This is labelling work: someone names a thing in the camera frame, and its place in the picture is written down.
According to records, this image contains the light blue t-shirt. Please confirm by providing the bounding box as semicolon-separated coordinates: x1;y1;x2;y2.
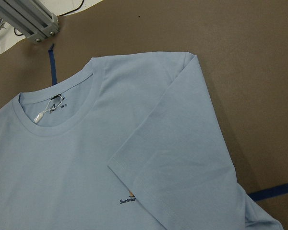
0;52;282;230

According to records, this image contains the white hang tag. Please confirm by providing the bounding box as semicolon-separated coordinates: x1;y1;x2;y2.
34;94;63;124

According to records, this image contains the aluminium frame post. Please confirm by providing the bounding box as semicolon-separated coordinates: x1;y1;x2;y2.
0;0;60;44

